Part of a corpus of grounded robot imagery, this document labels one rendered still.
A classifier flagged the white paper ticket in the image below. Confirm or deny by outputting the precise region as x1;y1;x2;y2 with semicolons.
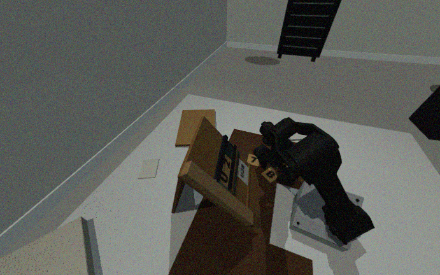
238;159;248;185

